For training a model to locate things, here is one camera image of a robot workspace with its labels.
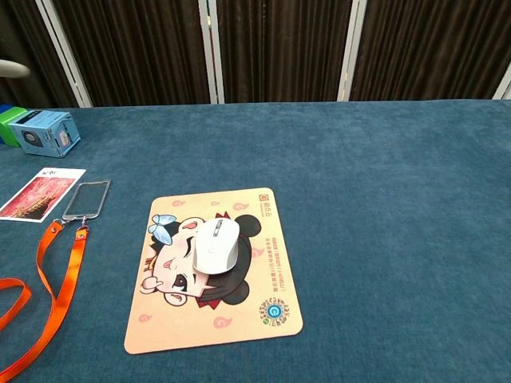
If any left five-finger robot hand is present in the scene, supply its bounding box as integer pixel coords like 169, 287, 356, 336
0, 58, 31, 79

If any white computer mouse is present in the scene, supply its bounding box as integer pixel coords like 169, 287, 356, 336
192, 218, 241, 276

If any cartoon girl mouse pad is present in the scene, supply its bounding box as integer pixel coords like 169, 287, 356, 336
123, 187, 304, 355

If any green block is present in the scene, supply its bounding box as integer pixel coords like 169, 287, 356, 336
0, 107, 31, 148

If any light blue product box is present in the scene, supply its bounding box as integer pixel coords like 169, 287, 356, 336
7, 109, 82, 160

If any red picture postcard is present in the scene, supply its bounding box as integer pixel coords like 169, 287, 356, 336
0, 167, 87, 223

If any clear phone badge holder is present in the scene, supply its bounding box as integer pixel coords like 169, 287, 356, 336
61, 178, 112, 223

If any blue felt table cover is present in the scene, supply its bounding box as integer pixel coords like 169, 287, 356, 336
0, 98, 511, 383

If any orange lanyard strap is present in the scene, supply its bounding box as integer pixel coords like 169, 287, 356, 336
0, 219, 91, 382

